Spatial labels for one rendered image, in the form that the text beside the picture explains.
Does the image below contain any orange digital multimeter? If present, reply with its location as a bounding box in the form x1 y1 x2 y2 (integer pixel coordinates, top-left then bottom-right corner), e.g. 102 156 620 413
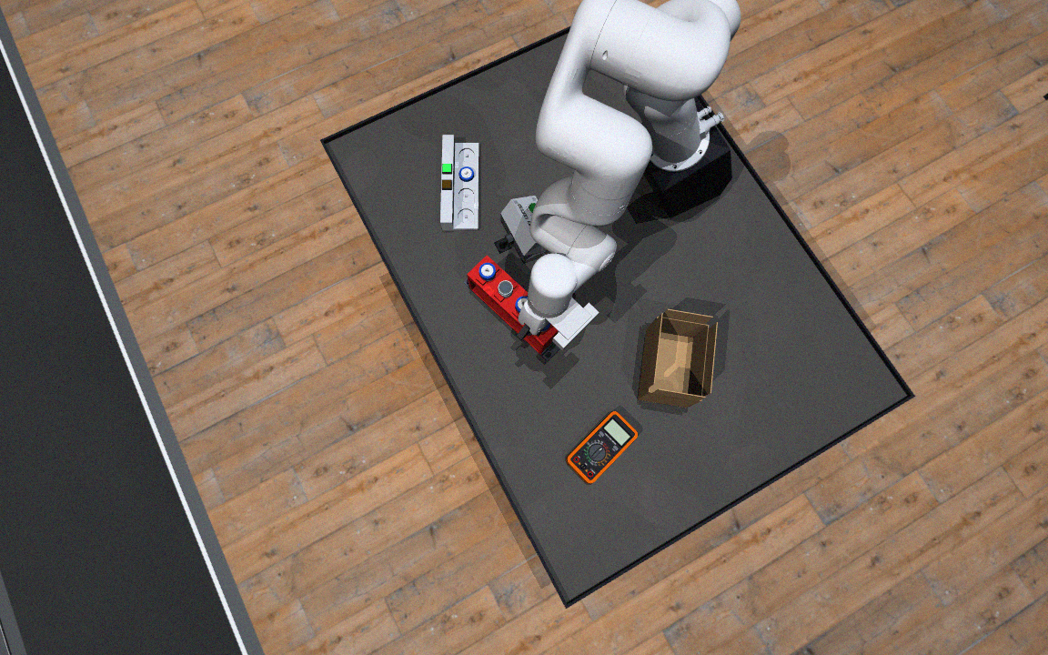
566 411 638 484

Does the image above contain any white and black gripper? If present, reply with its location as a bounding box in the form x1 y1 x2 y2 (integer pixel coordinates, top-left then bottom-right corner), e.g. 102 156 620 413
517 300 549 340

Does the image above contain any red tube rack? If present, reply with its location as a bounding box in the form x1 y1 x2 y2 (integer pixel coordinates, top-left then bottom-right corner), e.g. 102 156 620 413
467 256 558 354

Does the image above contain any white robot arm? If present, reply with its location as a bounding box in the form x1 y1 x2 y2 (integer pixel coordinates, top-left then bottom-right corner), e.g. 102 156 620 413
528 0 741 350

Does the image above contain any brown cardboard box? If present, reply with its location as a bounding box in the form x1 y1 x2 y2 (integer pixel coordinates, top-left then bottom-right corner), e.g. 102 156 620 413
638 309 718 408

